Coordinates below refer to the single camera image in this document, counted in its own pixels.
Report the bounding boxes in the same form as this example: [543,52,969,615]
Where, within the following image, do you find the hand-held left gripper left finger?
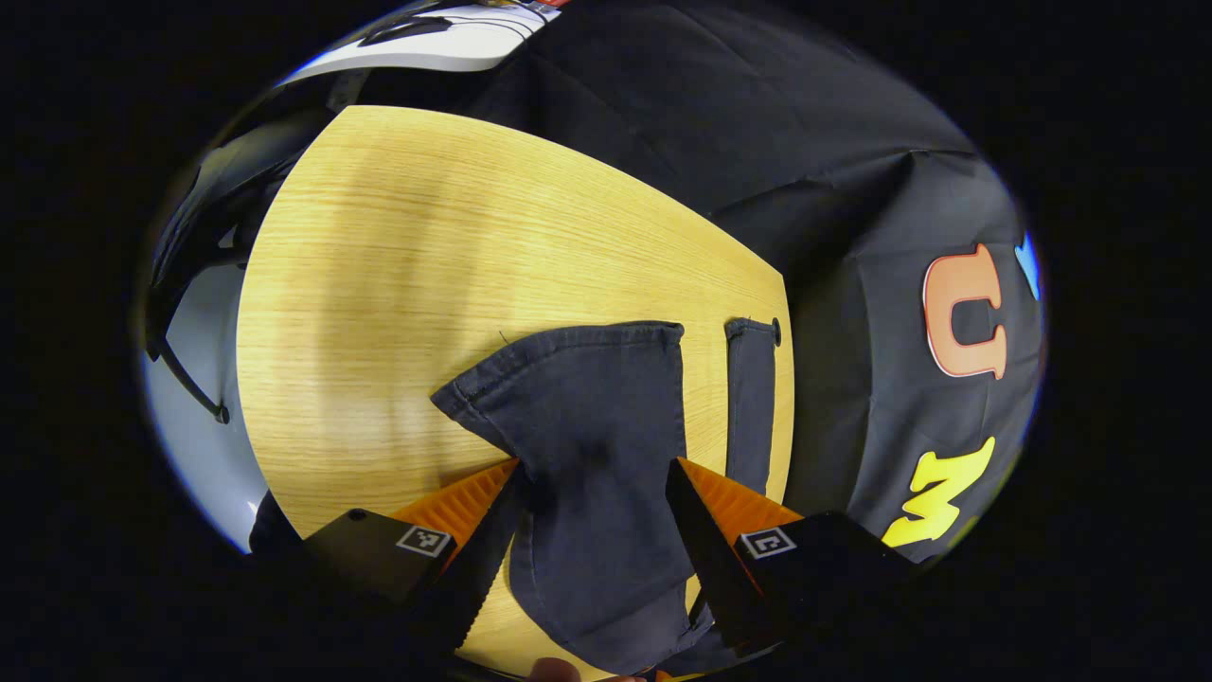
[248,459,529,664]

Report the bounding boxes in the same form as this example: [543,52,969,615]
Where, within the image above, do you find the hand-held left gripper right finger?
[665,457,918,656]

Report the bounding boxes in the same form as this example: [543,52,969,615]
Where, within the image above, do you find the black jeans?
[431,320,782,675]

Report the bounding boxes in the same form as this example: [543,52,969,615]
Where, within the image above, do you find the black backdrop cloth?
[331,0,1047,569]

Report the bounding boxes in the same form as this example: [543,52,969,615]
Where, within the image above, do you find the black chair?
[142,104,332,427]

